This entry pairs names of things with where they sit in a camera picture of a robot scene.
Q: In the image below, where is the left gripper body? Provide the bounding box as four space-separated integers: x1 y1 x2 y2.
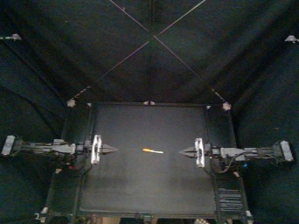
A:
83 134 105 166

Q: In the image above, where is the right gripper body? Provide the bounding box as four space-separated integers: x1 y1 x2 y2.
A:
192 137 212 169

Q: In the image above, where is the grey marker pen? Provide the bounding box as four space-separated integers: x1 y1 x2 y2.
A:
142 147 164 155

